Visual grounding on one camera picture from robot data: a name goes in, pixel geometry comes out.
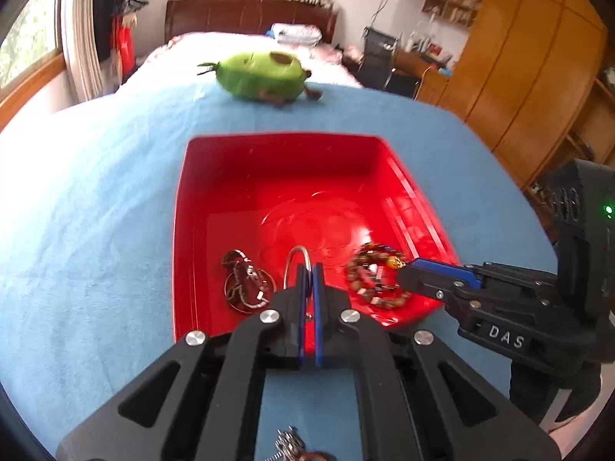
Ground wall shelf with items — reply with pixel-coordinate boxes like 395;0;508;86
421;0;483;30

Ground multicolour bead bracelet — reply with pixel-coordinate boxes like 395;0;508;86
344;241;414;310

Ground green avocado plush toy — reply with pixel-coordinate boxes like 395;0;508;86
198;51;322;107

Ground wooden framed window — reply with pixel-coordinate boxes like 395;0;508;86
1;0;66;129

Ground coat rack with clothes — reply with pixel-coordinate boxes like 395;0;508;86
93;0;149;85

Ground folded white blue towel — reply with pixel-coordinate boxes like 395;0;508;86
266;23;323;47

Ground dark wooden headboard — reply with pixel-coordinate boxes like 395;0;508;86
165;0;339;43

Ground wooden desk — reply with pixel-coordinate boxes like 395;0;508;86
393;49;449;105

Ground silver bangle ring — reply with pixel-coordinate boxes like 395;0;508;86
282;244;313;294

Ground silver ball chain necklace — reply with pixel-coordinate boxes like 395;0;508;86
273;425;333;461

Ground wooden wardrobe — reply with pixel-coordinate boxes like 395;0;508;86
435;0;614;230

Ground black desk chair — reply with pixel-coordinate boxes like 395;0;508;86
356;27;398;91

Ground red tin box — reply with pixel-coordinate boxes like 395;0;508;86
172;132;458;336

